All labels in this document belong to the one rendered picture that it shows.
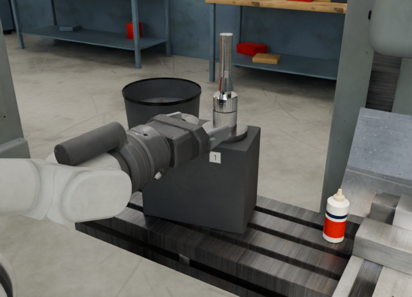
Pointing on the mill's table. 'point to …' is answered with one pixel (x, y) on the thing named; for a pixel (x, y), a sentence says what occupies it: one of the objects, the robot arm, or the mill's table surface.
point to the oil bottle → (335, 218)
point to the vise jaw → (384, 245)
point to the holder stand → (211, 183)
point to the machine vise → (354, 266)
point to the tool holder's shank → (225, 64)
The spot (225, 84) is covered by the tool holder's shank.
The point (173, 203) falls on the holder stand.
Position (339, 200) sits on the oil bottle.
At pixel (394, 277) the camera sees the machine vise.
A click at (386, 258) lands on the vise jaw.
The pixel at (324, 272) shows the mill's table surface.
